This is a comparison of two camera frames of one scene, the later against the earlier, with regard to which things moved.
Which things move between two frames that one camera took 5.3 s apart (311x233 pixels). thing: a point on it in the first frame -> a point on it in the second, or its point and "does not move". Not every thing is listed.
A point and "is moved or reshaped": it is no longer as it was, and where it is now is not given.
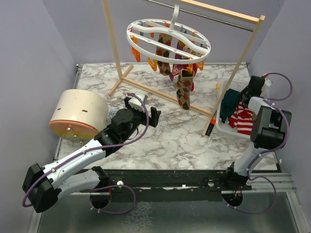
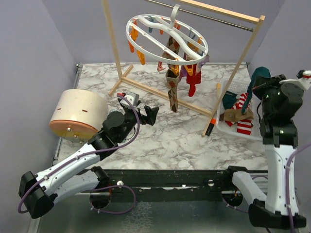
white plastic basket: [236, 85] does not move
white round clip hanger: [175, 13] is moved or reshaped
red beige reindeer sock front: [184, 66] -> [195, 78]
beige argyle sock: [164, 67] -> [173, 45]
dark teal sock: [230, 102] -> [258, 72]
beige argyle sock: [183, 85] -> [171, 81]
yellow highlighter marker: [218, 88] does not move
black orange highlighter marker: [213, 122] does not move
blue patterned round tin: [112, 113] does not move
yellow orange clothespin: [153, 64] -> [141, 56]
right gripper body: [245, 91] -> [266, 90]
